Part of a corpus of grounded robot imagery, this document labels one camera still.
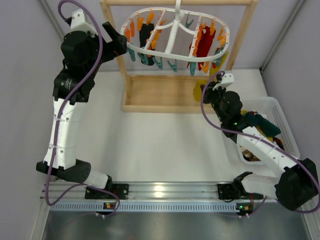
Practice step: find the yellow sock in basket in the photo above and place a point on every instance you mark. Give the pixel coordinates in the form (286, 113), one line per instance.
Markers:
(268, 137)

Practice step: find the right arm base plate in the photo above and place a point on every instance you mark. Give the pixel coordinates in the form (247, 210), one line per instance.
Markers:
(231, 191)

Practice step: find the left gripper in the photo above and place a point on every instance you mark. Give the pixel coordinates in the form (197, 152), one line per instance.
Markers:
(116, 41)

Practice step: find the white plastic basket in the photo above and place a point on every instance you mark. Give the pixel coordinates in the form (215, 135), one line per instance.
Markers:
(270, 108)

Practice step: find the teal sock in basket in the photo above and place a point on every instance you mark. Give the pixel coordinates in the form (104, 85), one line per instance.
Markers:
(257, 120)

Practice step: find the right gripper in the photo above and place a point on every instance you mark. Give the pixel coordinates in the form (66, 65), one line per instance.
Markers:
(208, 90)

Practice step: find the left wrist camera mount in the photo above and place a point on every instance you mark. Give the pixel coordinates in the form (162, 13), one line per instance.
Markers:
(79, 23)

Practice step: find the wooden hanger stand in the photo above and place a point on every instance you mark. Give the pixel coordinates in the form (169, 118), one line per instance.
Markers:
(170, 88)

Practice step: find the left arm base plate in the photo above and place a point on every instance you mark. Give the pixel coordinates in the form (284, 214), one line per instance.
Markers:
(121, 190)

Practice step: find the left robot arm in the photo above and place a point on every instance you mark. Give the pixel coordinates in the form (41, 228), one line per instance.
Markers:
(71, 91)

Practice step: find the yellow sock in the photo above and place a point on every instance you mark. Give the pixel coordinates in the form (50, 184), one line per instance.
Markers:
(268, 137)
(215, 67)

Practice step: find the grey slotted cable duct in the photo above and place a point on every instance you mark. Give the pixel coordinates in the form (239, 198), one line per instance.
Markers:
(126, 206)

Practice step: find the white oval clip hanger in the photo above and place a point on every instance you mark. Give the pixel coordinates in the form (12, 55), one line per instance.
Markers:
(175, 19)

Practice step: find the black sock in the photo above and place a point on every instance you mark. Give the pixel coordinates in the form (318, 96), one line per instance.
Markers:
(144, 35)

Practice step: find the red sock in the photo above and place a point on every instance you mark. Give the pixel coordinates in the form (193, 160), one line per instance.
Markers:
(205, 41)

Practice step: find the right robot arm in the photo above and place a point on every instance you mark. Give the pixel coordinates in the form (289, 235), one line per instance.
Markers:
(294, 181)

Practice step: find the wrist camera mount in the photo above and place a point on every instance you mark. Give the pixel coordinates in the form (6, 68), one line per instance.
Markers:
(79, 23)
(224, 81)

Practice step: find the aluminium rail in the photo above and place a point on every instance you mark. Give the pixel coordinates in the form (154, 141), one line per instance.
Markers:
(145, 191)

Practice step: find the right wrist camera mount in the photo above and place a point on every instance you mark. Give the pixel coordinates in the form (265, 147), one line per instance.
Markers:
(224, 81)

